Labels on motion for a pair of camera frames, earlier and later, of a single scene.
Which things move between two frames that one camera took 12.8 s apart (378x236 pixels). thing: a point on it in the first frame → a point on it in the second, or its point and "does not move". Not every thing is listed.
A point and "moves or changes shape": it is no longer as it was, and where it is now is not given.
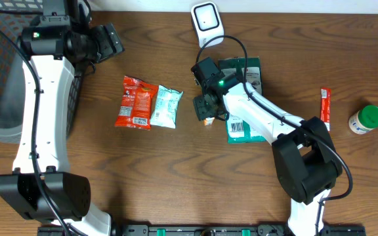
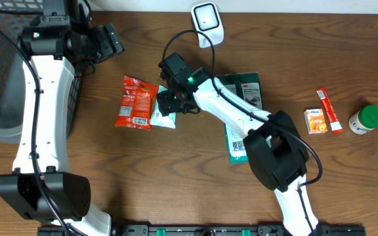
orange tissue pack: x=209 y=121 moves or changes shape
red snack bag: x=136 y=103 does not move
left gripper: x=107 y=49 does not move
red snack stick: x=325 y=96 moves or changes shape
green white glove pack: x=247 y=69 moves or changes shape
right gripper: x=202 y=112 → x=166 y=105
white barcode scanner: x=207 y=21 does not move
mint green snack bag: x=165 y=111 does not move
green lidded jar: x=369 y=117 does not move
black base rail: x=212 y=229 does not move
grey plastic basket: x=2 y=106 does not move
